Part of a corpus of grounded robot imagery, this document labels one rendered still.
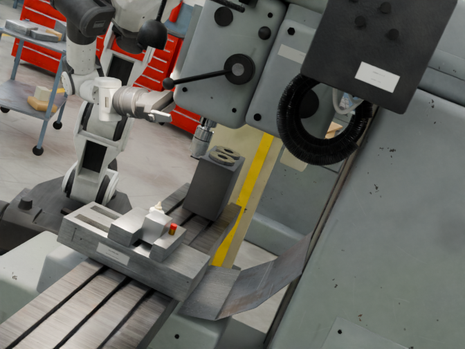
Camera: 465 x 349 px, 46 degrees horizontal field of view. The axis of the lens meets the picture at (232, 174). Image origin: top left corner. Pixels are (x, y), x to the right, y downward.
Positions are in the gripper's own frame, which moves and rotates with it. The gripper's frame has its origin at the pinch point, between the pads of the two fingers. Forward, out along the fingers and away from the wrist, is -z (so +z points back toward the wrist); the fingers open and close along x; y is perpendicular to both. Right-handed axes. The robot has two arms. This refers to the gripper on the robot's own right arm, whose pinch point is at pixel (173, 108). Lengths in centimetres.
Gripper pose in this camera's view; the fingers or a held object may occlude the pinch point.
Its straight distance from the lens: 151.9
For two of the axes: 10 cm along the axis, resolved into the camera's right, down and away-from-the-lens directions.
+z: -8.6, -1.7, 4.9
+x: 5.0, -5.4, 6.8
